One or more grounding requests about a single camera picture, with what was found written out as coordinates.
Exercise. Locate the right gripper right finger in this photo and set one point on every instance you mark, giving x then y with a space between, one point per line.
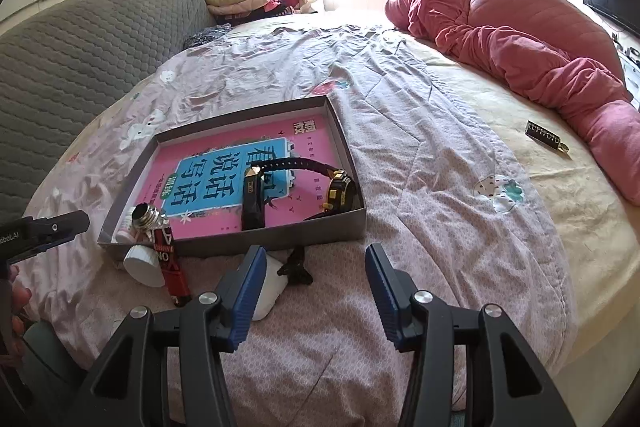
506 384

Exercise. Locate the black hair claw clip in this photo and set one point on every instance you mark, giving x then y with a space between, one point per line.
294 269

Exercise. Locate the grey cardboard box tray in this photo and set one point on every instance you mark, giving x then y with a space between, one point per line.
293 198

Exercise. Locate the grey quilted headboard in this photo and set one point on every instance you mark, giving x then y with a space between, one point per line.
65 65

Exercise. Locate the pink patterned bed sheet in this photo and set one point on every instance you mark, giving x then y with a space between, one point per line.
320 358

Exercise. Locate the folded clothes pile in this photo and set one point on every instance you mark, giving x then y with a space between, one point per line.
235 12

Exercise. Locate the metal perfume bottle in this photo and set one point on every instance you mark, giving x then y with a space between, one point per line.
146 219

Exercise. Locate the pink quilted duvet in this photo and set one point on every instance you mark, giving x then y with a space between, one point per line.
584 92

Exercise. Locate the black and gold lighter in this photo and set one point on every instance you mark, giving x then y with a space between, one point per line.
253 200

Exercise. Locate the white earbuds case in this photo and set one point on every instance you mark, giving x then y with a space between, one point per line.
272 287

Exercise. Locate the yellow blanket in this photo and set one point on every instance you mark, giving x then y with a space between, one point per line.
575 186

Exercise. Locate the black and yellow wristwatch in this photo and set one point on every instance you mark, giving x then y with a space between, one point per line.
342 190

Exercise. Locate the person's left hand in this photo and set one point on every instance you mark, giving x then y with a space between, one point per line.
20 299

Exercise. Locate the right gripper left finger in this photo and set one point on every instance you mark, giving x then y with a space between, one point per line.
128 384

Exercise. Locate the white TV cabinet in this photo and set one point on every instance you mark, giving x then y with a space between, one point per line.
630 60

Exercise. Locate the red and black lighter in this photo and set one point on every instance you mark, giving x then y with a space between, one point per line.
174 278

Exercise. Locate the pink and blue book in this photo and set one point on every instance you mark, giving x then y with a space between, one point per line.
198 180

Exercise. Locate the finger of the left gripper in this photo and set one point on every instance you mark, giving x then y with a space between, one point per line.
46 233

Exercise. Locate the small white pill bottle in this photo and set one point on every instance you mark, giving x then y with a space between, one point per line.
126 233

